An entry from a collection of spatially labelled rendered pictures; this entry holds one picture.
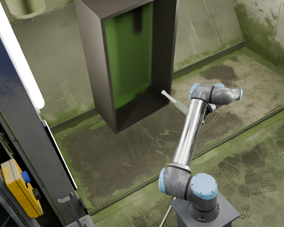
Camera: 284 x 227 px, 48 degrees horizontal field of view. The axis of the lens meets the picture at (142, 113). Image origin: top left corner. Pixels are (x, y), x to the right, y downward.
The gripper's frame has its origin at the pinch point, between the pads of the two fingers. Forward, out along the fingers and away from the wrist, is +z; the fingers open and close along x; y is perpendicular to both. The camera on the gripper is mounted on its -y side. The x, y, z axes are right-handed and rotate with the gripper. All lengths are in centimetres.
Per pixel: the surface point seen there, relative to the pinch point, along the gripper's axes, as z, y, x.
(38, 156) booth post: 115, -41, 9
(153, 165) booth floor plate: 24, 63, 19
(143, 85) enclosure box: -8, 19, 74
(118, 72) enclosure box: 18, -12, 73
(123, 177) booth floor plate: 54, 65, 27
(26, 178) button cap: 128, -84, -35
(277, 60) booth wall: -175, 48, 32
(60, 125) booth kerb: 69, 64, 123
